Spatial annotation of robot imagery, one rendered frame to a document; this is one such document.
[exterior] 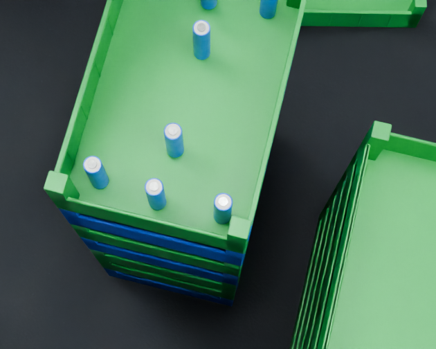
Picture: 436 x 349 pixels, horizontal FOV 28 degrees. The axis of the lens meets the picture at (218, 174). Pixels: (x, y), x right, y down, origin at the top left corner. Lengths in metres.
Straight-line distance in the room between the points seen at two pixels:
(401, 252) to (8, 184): 0.70
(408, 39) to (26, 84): 0.65
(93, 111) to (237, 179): 0.17
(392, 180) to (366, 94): 0.48
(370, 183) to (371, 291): 0.12
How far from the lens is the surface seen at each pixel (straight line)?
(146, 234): 0.93
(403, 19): 1.50
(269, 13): 0.96
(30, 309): 1.40
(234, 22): 0.97
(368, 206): 1.00
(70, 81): 1.48
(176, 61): 0.95
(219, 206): 0.84
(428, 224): 1.01
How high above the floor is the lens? 1.36
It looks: 75 degrees down
